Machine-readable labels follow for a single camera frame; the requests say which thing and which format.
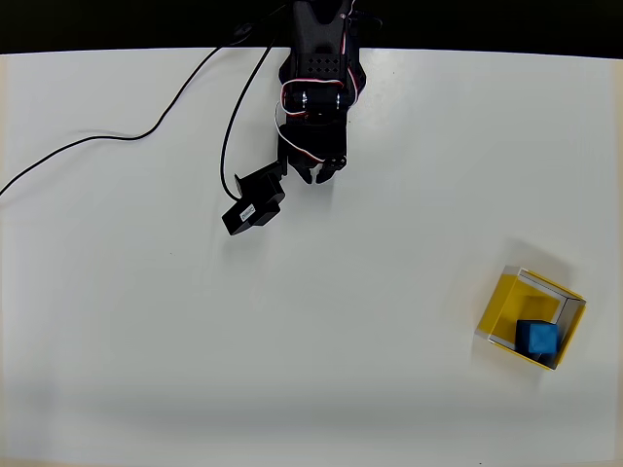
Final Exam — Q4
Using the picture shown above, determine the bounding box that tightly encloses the blue cube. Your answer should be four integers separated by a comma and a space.
515, 318, 560, 357

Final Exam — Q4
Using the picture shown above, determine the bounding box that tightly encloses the yellow open box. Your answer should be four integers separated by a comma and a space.
474, 265, 589, 373

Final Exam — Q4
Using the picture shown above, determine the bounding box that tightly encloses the black wrist-mounted camera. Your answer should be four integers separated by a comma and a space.
221, 160, 289, 237

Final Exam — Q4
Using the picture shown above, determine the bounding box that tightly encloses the red and white servo wire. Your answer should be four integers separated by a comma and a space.
273, 0, 366, 169

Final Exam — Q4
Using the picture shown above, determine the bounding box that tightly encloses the black camera cable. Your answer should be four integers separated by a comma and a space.
219, 28, 284, 200

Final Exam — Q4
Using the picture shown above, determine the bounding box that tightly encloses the long thin black cable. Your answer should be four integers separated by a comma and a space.
0, 22, 260, 197

